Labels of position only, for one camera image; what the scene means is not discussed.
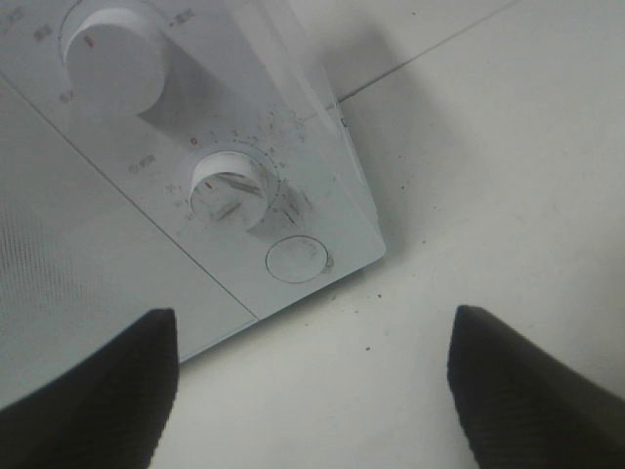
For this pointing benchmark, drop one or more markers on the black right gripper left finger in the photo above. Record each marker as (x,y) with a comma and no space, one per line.
(109,411)

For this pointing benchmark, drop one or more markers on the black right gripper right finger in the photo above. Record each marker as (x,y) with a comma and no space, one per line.
(519,407)

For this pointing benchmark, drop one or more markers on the white microwave door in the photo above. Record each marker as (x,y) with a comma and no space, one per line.
(79,261)

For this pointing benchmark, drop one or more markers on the round door release button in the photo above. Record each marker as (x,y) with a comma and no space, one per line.
(297,259)

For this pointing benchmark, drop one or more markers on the lower white timer knob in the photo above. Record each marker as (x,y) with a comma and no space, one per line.
(229,189)

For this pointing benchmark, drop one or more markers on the white microwave oven body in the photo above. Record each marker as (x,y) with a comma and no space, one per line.
(243,77)

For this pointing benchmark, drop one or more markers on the upper white power knob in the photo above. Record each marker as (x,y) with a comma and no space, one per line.
(118,60)

